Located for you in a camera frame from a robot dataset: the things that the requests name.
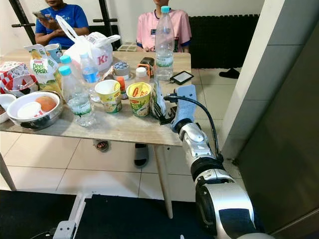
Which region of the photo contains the lidded yellow noodle cup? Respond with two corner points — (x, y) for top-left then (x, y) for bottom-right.
(126, 82), (153, 118)

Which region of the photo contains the light wooden table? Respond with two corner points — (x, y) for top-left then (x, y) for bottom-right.
(0, 49), (191, 220)

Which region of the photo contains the black tablet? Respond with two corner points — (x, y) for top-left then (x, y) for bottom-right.
(169, 71), (194, 85)

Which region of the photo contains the small white-capped bottle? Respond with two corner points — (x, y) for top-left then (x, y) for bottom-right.
(135, 67), (150, 84)

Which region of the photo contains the black white sandal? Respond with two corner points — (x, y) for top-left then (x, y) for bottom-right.
(134, 143), (149, 168)

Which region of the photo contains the small orange bottle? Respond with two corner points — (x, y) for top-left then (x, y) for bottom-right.
(115, 76), (128, 100)

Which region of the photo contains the black and orange device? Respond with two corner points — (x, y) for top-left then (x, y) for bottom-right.
(138, 57), (155, 75)

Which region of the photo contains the open yellow noodle cup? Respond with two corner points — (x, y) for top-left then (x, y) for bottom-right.
(95, 80), (121, 114)

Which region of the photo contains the tall clear water bottle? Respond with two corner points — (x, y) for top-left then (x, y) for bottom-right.
(154, 6), (176, 82)

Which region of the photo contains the grey sandal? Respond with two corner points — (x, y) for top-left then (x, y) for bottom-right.
(94, 139), (109, 152)

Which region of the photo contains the black slipper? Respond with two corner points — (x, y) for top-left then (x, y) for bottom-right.
(219, 68), (241, 79)

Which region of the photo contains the blue-labelled clear water bottle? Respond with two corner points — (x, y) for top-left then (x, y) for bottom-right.
(80, 50), (101, 90)

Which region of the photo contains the person in pink shirt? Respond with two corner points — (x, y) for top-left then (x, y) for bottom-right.
(136, 0), (192, 53)

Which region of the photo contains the white plastic shopping bag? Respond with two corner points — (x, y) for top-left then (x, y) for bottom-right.
(55, 15), (121, 75)

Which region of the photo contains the small blue-capped water bottle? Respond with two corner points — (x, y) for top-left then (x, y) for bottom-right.
(58, 65), (96, 127)
(59, 54), (73, 67)

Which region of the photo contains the dark blue carpet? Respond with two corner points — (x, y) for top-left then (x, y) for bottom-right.
(0, 189), (220, 239)

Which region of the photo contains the orange fruit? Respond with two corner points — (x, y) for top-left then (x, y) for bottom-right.
(36, 96), (58, 113)

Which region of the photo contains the white bowl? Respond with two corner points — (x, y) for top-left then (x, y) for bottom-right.
(0, 94), (16, 123)

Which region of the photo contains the steel bowl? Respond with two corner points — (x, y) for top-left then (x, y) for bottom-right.
(6, 91), (64, 131)

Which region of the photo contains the blue white mug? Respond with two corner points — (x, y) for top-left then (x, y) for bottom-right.
(45, 43), (63, 63)

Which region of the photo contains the red white paper food box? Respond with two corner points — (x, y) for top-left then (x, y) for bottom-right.
(0, 61), (39, 95)

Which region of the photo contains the green yellow juice carton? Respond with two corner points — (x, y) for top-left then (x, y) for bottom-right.
(24, 44), (63, 93)

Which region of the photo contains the white lidded sauce cup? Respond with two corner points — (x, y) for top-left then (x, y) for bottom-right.
(17, 102), (42, 119)

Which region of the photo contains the person in blue shirt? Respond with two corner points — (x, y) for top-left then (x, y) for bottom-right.
(34, 0), (89, 49)

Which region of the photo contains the red bowl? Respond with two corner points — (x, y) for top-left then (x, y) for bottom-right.
(4, 75), (38, 98)

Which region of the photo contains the dark smartphone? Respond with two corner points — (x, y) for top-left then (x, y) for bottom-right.
(32, 11), (48, 21)

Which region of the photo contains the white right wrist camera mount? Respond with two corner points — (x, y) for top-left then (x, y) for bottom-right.
(172, 85), (197, 132)

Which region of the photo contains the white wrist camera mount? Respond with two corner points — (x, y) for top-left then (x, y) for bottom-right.
(52, 221), (76, 239)
(172, 85), (197, 132)

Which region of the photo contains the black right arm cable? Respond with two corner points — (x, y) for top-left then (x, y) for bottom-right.
(163, 94), (222, 160)

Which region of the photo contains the black ribbed wall panel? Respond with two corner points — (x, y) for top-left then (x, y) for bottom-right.
(189, 14), (260, 69)

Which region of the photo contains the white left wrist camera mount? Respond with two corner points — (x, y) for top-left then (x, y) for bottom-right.
(52, 221), (76, 239)

